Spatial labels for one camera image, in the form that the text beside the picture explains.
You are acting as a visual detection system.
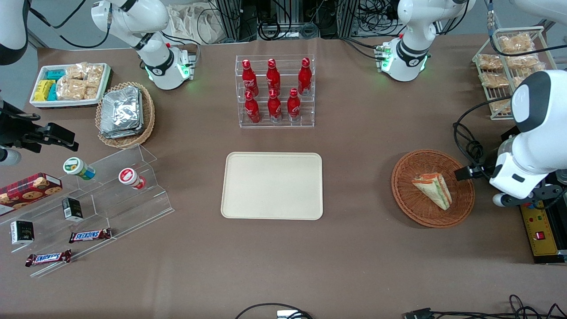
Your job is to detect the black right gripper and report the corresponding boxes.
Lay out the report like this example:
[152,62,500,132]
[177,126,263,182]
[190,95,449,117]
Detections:
[0,101,80,154]

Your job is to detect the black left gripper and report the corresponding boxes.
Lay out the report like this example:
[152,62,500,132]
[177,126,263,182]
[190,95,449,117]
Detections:
[454,164,493,181]

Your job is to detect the triangle sandwich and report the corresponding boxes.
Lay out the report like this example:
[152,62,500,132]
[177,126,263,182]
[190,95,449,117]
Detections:
[412,172,453,211]

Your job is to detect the white rectangular snack tray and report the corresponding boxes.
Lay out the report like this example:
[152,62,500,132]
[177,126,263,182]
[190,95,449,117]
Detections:
[29,63,112,109]

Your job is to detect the round brown wicker basket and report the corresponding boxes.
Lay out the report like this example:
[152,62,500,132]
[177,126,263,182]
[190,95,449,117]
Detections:
[391,149,476,229]

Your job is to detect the oval tan wicker basket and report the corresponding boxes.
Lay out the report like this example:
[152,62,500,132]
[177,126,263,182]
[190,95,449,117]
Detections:
[95,82,156,149]

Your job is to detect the beige plastic tray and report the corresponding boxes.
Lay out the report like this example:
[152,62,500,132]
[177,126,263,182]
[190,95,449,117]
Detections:
[221,152,324,221]

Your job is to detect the green lid yogurt cup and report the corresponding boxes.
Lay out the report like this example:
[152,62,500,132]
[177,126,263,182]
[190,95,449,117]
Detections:
[62,157,96,181]

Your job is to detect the yellow snack packet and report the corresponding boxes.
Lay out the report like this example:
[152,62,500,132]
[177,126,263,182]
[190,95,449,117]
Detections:
[34,80,56,102]

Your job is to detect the silver foil packet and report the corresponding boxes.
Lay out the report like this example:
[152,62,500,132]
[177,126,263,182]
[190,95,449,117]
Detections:
[101,86,143,133]
[100,89,145,140]

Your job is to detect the red tartan cookie box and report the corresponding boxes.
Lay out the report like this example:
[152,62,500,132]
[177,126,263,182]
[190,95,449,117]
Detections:
[0,172,63,217]

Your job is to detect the small black carton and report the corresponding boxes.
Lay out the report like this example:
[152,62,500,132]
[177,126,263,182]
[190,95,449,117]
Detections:
[62,197,84,222]
[10,220,35,245]

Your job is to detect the bagged fried snack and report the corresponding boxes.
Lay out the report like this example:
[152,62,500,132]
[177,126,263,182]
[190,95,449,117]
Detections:
[498,33,535,54]
[477,54,504,71]
[489,99,514,115]
[505,52,540,70]
[479,71,510,89]
[512,62,546,87]

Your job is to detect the red lid yogurt cup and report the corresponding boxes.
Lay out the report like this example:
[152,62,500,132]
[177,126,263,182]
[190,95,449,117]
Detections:
[118,167,146,191]

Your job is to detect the clear acrylic stepped display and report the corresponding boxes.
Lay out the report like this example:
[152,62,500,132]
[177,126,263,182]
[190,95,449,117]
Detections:
[0,144,175,278]

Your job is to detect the black yellow control box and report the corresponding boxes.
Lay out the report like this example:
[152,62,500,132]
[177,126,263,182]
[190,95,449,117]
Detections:
[501,126,567,265]

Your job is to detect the brown snickers bar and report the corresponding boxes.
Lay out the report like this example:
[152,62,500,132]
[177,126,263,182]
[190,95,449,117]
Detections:
[25,249,72,268]
[68,228,113,244]

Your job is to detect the beige cloth bag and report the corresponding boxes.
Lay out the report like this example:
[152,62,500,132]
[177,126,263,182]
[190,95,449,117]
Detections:
[167,4,223,45]

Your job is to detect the red cola bottle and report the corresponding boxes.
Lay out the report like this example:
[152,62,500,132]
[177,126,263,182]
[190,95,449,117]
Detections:
[266,58,281,94]
[267,89,283,123]
[244,91,261,124]
[298,58,312,96]
[287,88,302,122]
[241,59,259,96]

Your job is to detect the clear acrylic bottle rack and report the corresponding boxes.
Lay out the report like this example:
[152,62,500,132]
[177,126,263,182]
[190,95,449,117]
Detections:
[235,54,315,128]

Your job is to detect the black power cable with plug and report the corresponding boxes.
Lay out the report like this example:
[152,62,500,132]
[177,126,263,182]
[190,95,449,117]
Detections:
[452,122,486,176]

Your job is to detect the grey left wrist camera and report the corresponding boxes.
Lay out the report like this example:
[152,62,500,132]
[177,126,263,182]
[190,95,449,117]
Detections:
[493,183,566,209]

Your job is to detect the white wire rack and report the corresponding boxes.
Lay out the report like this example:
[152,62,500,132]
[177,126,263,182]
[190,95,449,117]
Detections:
[472,26,559,121]

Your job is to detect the black cable with connector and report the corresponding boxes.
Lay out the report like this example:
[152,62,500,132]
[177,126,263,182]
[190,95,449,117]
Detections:
[402,294,567,319]

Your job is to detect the aluminium frame post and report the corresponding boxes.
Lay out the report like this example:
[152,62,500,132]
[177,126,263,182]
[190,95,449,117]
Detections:
[216,0,249,43]
[340,0,360,39]

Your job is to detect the coiled black floor cables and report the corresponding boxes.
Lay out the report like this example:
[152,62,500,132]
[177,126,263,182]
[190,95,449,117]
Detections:
[256,18,320,41]

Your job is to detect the black looped cable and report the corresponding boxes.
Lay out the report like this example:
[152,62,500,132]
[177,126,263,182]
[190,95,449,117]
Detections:
[234,303,313,319]

